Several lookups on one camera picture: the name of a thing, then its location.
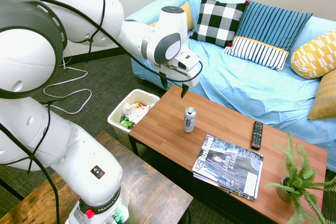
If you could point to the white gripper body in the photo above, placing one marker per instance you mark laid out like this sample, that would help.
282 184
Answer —
183 76

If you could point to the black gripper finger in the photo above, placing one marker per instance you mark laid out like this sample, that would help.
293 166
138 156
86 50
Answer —
184 90
164 81

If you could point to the silver drink can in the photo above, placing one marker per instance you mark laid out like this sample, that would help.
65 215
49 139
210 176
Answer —
189 121

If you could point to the crumpled white paper trash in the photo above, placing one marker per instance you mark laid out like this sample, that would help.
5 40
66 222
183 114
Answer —
136 115

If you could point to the white plastic trash bin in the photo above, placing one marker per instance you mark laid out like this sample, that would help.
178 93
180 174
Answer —
115 121

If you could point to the orange snack wrapper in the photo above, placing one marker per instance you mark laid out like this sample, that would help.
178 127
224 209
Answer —
141 106

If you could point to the brown wooden coffee table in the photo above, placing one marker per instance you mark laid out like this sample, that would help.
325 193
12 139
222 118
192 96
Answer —
168 134

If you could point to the light blue covered sofa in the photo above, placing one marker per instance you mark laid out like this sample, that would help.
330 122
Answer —
236 90

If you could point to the green snack wrapper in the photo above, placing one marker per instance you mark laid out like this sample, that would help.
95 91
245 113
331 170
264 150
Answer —
126 123

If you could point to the plain yellow cushion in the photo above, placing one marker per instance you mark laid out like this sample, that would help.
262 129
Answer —
189 16

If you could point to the black white checked cushion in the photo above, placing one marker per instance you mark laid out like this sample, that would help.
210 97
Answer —
219 20

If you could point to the black tv remote control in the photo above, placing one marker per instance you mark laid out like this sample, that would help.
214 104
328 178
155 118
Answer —
257 134

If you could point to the stack of magazines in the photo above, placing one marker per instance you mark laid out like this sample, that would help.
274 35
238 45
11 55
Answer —
228 166

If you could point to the blue striped cushion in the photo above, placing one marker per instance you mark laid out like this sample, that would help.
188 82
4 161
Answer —
265 35

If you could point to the magazine stack under cover magazine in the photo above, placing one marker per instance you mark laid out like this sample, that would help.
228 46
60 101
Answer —
223 188

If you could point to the rustic wooden robot table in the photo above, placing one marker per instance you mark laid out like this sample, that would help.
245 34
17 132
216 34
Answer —
152 195

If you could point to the yellow white patterned cushion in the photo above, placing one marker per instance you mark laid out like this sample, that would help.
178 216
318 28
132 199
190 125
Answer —
313 57

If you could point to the mustard textured cushion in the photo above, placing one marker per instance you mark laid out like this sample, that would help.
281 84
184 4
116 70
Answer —
324 98

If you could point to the grey plant pot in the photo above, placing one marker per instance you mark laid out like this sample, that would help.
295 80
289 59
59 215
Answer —
283 193

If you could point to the green fern plant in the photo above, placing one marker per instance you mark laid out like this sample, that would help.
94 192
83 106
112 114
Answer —
299 179

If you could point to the black floor bar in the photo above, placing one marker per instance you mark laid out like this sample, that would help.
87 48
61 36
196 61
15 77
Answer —
11 189

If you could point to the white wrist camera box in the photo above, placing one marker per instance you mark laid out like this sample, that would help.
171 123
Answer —
187 60

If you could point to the black wall baseboard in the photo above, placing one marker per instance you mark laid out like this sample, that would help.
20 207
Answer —
105 53

